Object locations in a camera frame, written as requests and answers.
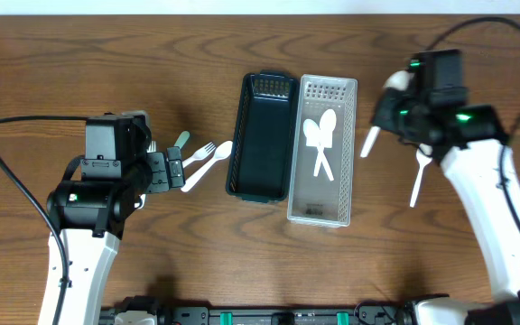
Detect mint green plastic fork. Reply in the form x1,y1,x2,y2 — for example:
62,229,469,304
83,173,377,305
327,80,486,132
174,131,190,149

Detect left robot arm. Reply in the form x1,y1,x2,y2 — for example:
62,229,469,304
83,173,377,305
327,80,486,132
38,111,185,324

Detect white thick-handled spoon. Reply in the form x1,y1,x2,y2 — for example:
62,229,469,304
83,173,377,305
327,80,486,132
181,140,233,192

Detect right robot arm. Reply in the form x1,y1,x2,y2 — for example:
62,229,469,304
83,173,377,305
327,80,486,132
360,50,520,324

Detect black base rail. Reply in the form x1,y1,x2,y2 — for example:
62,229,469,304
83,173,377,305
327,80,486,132
97,296,416,325

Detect clear plastic basket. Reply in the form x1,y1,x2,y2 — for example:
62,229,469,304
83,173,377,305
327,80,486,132
287,74,358,228

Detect black plastic basket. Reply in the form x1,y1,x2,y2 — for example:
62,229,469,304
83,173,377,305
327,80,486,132
226,70,299,203

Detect white plastic fork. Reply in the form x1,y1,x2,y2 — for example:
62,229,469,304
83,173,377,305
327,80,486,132
182,142,216,168
135,140,157,209

